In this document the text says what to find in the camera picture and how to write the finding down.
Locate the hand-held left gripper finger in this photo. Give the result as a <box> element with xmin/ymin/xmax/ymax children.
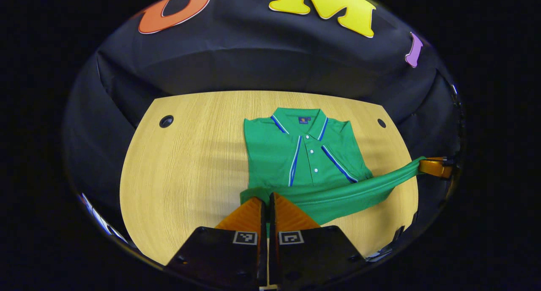
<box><xmin>269</xmin><ymin>192</ymin><xmax>367</xmax><ymax>291</ymax></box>
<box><xmin>166</xmin><ymin>197</ymin><xmax>268</xmax><ymax>291</ymax></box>

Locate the green T-shirt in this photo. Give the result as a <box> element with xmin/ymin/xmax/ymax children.
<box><xmin>239</xmin><ymin>107</ymin><xmax>425</xmax><ymax>237</ymax></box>

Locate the black backdrop cloth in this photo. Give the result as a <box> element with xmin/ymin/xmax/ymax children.
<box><xmin>63</xmin><ymin>0</ymin><xmax>465</xmax><ymax>236</ymax></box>

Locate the white side table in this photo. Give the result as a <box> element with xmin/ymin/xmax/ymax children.
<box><xmin>80</xmin><ymin>193</ymin><xmax>127</xmax><ymax>243</ymax></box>

